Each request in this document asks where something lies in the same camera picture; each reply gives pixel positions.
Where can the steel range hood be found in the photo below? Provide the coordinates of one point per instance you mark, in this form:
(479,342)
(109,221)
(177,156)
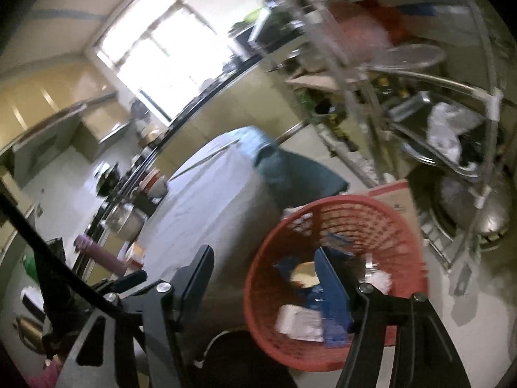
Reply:
(44,133)

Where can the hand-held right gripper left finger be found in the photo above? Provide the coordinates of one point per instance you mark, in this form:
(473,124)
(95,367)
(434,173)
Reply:
(198,275)

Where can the beige wall cabinets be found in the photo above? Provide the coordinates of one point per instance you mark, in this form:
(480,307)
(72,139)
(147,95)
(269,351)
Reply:
(48,93)

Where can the green thermos jug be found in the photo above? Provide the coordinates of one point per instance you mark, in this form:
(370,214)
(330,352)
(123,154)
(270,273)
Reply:
(30,268)

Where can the grey tablecloth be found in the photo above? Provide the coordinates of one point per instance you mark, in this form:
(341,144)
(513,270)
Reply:
(218,194)

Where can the pink clothing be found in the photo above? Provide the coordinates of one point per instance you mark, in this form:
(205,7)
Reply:
(40,376)

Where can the dark microwave oven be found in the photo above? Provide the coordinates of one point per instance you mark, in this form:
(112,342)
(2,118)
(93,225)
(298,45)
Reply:
(244,42)

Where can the orange box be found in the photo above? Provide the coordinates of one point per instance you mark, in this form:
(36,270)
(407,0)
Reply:
(135,255)

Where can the white paper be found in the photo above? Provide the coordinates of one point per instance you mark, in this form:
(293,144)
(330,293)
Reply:
(379,281)

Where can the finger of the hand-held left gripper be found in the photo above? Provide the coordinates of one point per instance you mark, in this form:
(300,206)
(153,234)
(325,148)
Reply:
(125,283)

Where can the cardboard box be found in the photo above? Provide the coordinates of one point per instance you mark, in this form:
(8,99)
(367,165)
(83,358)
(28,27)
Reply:
(400,202)

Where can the large steel pot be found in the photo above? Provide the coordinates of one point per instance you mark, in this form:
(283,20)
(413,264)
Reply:
(468,206)

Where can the black wok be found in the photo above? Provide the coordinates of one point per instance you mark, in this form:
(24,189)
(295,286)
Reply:
(108,180)

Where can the round steel lid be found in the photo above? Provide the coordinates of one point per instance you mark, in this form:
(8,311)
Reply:
(408,56)

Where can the brass kettle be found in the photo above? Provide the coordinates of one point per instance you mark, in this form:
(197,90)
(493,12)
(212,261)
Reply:
(28,331)

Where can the white plastic bag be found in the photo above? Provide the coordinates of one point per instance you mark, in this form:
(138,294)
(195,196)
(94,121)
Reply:
(444,129)

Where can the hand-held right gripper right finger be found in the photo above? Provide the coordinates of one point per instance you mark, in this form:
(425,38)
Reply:
(331,287)

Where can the white electric kettle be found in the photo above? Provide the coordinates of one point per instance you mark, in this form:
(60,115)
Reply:
(30,299)

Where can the purple insulated bottle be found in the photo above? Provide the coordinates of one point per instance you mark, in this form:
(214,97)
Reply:
(101,254)

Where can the stacked white bowls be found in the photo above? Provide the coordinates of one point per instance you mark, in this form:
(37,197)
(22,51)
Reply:
(155,182)

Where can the red plastic basket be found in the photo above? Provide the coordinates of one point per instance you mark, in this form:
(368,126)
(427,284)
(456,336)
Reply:
(387,226)

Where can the beige kitchen counter cabinets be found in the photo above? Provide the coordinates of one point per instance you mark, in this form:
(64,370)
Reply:
(226,113)

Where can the dark chopstick holder cup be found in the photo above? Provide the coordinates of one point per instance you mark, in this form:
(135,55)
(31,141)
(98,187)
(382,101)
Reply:
(147,204)

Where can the metal storage rack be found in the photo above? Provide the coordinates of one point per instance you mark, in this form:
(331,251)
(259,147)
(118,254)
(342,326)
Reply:
(404,101)

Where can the steel tray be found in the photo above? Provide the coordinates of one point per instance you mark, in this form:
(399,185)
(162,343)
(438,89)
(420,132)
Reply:
(408,109)

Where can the red plastic bag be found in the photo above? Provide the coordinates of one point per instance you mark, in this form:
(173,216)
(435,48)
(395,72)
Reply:
(371,24)

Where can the white packet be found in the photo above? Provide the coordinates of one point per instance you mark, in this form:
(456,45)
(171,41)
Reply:
(299,323)

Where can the kitchen window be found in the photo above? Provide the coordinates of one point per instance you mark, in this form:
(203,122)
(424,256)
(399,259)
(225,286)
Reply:
(161,48)

